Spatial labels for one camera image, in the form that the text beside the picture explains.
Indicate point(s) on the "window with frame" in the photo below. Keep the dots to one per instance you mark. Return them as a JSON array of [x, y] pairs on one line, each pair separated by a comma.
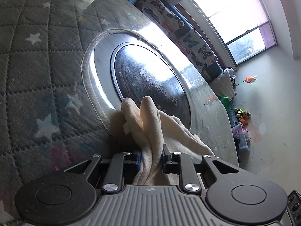
[[242, 27]]

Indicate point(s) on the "plush teddy bear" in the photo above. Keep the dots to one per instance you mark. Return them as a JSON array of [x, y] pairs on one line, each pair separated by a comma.
[[242, 114]]

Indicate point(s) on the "cream white sweater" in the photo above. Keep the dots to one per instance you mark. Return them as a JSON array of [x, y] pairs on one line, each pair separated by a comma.
[[151, 128]]

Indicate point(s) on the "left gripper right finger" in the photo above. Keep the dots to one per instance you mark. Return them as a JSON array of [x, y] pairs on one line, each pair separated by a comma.
[[194, 174]]

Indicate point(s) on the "butterfly print cushion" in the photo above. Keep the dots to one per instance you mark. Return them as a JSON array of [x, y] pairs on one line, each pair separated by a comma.
[[159, 14], [195, 48]]

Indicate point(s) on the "green plastic bowl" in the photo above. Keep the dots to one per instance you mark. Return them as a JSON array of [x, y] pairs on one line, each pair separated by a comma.
[[226, 102]]

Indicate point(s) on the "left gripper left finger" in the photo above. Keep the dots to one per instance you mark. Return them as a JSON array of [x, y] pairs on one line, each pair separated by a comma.
[[96, 174]]

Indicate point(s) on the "orange plush toy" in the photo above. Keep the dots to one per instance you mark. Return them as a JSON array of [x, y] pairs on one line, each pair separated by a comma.
[[243, 122]]

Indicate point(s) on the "round black induction cooktop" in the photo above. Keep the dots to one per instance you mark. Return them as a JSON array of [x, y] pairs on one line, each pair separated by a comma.
[[137, 70]]

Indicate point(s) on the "colourful pinwheel toy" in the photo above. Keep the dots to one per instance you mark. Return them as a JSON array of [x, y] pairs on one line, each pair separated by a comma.
[[249, 80]]

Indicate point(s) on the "blue sofa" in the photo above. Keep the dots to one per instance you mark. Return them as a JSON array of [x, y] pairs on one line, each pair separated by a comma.
[[240, 134]]

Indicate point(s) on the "grey white pillow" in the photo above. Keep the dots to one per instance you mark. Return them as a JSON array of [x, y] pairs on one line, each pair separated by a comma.
[[222, 86]]

